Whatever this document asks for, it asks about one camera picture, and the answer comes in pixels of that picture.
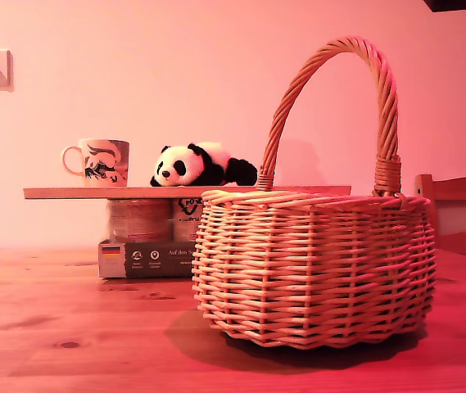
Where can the white mug with dark print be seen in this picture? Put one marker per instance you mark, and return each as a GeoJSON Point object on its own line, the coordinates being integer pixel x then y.
{"type": "Point", "coordinates": [103, 163]}

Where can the wooden shelf board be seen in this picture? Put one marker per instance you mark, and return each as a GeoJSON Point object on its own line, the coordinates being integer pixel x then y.
{"type": "Point", "coordinates": [114, 192]}

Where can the dark cardboard tray with flag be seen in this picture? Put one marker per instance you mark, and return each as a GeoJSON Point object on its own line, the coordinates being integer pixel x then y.
{"type": "Point", "coordinates": [146, 260]}

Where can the stuffed panda toy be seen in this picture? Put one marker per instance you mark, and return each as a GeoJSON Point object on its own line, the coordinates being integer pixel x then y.
{"type": "Point", "coordinates": [200, 165]}

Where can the wooden chair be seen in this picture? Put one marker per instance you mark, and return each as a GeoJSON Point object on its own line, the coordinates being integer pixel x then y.
{"type": "Point", "coordinates": [462, 221]}

